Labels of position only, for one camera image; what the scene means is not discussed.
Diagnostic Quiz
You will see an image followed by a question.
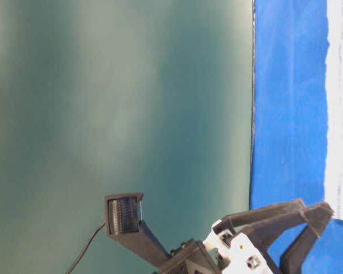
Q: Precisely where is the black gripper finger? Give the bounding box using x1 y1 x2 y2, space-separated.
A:
243 202 333 273
212 199 305 233

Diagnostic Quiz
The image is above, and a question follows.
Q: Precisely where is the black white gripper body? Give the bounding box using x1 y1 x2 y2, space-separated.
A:
158 220 280 273

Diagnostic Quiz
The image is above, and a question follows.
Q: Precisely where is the white blue-striped towel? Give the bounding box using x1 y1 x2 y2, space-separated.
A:
324 1 343 220

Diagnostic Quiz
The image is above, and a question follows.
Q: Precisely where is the blue table cloth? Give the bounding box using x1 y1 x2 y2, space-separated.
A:
250 1 343 273

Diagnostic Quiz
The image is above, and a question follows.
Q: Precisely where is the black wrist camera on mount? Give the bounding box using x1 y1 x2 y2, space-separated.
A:
104 192 171 268

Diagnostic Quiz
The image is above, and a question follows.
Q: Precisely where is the black camera cable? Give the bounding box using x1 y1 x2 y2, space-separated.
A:
64 222 106 274

